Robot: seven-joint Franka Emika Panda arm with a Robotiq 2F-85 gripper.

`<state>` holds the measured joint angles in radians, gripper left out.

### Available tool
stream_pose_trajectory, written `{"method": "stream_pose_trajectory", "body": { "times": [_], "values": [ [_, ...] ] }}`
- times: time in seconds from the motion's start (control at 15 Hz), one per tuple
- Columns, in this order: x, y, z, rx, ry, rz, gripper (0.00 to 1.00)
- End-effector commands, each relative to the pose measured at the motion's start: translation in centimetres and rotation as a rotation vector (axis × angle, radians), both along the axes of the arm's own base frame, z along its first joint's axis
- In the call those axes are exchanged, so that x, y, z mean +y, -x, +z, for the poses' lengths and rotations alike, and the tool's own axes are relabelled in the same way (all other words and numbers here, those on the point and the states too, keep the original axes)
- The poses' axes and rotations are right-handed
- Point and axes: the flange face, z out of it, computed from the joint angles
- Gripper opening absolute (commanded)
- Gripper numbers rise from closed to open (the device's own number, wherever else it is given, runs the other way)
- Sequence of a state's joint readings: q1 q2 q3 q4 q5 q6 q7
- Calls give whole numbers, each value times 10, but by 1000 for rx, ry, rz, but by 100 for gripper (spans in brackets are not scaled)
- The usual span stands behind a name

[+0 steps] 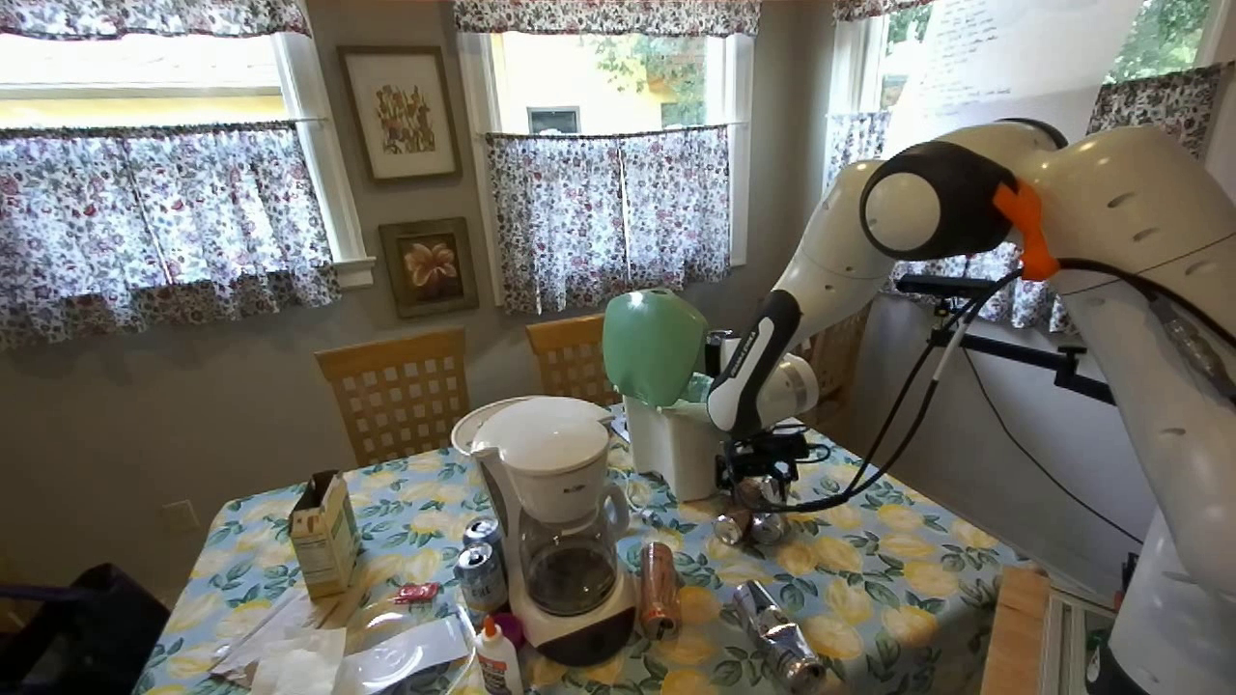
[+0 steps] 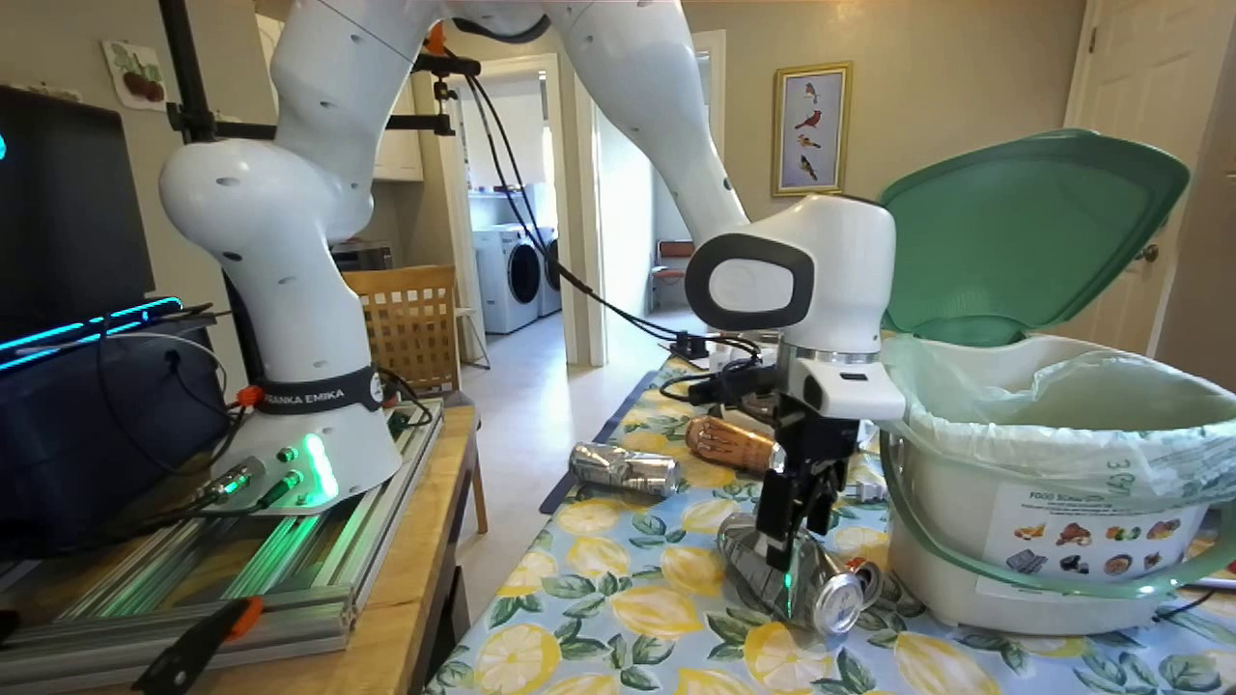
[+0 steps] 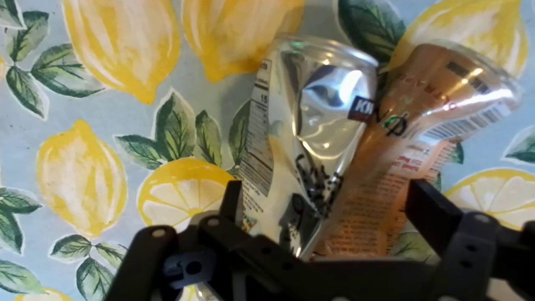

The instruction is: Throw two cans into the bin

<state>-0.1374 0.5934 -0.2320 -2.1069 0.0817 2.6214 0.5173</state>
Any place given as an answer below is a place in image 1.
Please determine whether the crushed silver can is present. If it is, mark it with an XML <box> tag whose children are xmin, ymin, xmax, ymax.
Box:
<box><xmin>740</xmin><ymin>497</ymin><xmax>793</xmax><ymax>552</ymax></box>

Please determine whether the clear plastic bag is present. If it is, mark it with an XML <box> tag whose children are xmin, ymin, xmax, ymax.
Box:
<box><xmin>206</xmin><ymin>612</ymin><xmax>350</xmax><ymax>695</ymax></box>

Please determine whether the black mug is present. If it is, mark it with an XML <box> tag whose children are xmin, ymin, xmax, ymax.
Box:
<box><xmin>702</xmin><ymin>324</ymin><xmax>740</xmax><ymax>379</ymax></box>

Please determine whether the black bag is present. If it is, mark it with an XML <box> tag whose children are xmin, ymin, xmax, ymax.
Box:
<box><xmin>0</xmin><ymin>558</ymin><xmax>172</xmax><ymax>695</ymax></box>

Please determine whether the small silver soda can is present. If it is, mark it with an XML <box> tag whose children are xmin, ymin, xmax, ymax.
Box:
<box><xmin>456</xmin><ymin>542</ymin><xmax>515</xmax><ymax>618</ymax></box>
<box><xmin>458</xmin><ymin>512</ymin><xmax>506</xmax><ymax>552</ymax></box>

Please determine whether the white framed window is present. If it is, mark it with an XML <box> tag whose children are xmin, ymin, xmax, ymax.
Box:
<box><xmin>456</xmin><ymin>28</ymin><xmax>756</xmax><ymax>275</ymax></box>
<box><xmin>1105</xmin><ymin>0</ymin><xmax>1236</xmax><ymax>85</ymax></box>
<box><xmin>0</xmin><ymin>28</ymin><xmax>380</xmax><ymax>292</ymax></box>

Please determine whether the floral curtain valance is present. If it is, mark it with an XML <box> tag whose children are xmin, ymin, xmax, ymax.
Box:
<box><xmin>0</xmin><ymin>0</ymin><xmax>318</xmax><ymax>42</ymax></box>
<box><xmin>449</xmin><ymin>0</ymin><xmax>765</xmax><ymax>38</ymax></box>

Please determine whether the white mug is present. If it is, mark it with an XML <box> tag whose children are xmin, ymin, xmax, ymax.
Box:
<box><xmin>627</xmin><ymin>388</ymin><xmax>730</xmax><ymax>504</ymax></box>

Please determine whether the orange drink can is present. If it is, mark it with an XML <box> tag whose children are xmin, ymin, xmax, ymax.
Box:
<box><xmin>637</xmin><ymin>535</ymin><xmax>682</xmax><ymax>636</ymax></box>

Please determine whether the floral cafe curtain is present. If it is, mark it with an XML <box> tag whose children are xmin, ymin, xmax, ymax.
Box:
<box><xmin>0</xmin><ymin>123</ymin><xmax>341</xmax><ymax>347</ymax></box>
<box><xmin>483</xmin><ymin>123</ymin><xmax>739</xmax><ymax>319</ymax></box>
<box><xmin>900</xmin><ymin>62</ymin><xmax>1228</xmax><ymax>337</ymax></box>
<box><xmin>824</xmin><ymin>107</ymin><xmax>896</xmax><ymax>210</ymax></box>

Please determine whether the cream green carton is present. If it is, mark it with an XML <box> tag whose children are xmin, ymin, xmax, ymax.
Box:
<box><xmin>287</xmin><ymin>468</ymin><xmax>367</xmax><ymax>606</ymax></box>

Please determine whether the white coffee maker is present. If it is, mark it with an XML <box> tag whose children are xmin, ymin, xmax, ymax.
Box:
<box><xmin>467</xmin><ymin>392</ymin><xmax>645</xmax><ymax>666</ymax></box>

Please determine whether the dark framed flower picture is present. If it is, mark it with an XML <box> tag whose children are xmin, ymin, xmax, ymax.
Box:
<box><xmin>373</xmin><ymin>211</ymin><xmax>483</xmax><ymax>324</ymax></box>

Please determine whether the white wall outlet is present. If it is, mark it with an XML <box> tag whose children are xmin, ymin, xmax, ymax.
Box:
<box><xmin>160</xmin><ymin>494</ymin><xmax>206</xmax><ymax>554</ymax></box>

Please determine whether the crushed orange can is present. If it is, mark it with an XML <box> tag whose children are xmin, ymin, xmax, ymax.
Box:
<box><xmin>712</xmin><ymin>494</ymin><xmax>748</xmax><ymax>543</ymax></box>

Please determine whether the red handled tool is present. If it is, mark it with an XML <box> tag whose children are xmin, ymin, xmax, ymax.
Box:
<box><xmin>382</xmin><ymin>578</ymin><xmax>449</xmax><ymax>610</ymax></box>

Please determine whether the white glue bottle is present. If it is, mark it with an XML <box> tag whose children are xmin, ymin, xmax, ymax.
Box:
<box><xmin>474</xmin><ymin>618</ymin><xmax>528</xmax><ymax>695</ymax></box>

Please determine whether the framed botanical picture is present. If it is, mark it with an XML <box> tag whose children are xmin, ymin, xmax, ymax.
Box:
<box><xmin>336</xmin><ymin>42</ymin><xmax>467</xmax><ymax>190</ymax></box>

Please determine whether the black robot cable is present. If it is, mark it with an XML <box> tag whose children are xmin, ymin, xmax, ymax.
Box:
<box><xmin>770</xmin><ymin>264</ymin><xmax>1026</xmax><ymax>518</ymax></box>

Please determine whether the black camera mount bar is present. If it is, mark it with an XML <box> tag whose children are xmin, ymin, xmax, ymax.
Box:
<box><xmin>892</xmin><ymin>270</ymin><xmax>1119</xmax><ymax>410</ymax></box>

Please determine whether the white paper sheet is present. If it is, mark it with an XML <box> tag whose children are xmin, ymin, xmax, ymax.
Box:
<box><xmin>883</xmin><ymin>0</ymin><xmax>1152</xmax><ymax>154</ymax></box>

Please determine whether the wooden lattice back chair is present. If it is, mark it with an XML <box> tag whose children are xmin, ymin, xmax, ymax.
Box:
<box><xmin>314</xmin><ymin>324</ymin><xmax>474</xmax><ymax>471</ymax></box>
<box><xmin>521</xmin><ymin>314</ymin><xmax>617</xmax><ymax>410</ymax></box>
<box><xmin>806</xmin><ymin>303</ymin><xmax>882</xmax><ymax>406</ymax></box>

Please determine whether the orange cable clip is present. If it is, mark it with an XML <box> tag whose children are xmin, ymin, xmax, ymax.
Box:
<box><xmin>990</xmin><ymin>180</ymin><xmax>1063</xmax><ymax>280</ymax></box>

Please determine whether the clear round glass lid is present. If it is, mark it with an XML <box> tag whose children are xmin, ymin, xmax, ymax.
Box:
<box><xmin>341</xmin><ymin>597</ymin><xmax>474</xmax><ymax>695</ymax></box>

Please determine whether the glass coffee carafe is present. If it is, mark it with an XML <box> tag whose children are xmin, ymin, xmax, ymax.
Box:
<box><xmin>516</xmin><ymin>525</ymin><xmax>631</xmax><ymax>621</ymax></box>

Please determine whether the lemon print tablecloth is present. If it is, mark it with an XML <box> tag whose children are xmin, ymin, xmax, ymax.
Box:
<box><xmin>133</xmin><ymin>430</ymin><xmax>1036</xmax><ymax>695</ymax></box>

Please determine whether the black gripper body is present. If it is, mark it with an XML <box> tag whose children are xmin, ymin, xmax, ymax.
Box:
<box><xmin>724</xmin><ymin>423</ymin><xmax>819</xmax><ymax>488</ymax></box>

